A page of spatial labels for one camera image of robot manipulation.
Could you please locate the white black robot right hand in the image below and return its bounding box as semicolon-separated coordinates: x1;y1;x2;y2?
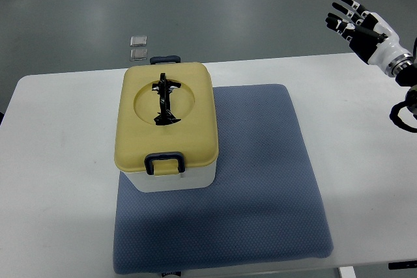
325;0;415;77

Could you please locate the yellow box lid black handle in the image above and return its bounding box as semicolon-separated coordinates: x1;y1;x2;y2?
114;63;219;175

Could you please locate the white storage box base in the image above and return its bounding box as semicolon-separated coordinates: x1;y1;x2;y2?
121;160;217;193

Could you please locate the blue padded mat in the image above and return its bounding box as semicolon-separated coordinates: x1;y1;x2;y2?
113;84;333;274

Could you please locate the upper metal floor plate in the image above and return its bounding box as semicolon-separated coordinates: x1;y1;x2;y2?
130;35;147;47

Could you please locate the metal floor plate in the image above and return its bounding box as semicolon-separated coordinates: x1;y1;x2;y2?
130;48;148;61
130;35;147;47

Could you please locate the lower metal floor plate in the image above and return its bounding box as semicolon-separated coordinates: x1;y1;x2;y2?
130;48;148;61

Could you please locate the white table leg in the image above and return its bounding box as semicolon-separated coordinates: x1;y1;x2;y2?
338;266;356;278

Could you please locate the black bracket at table edge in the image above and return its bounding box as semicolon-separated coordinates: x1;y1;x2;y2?
388;260;417;270

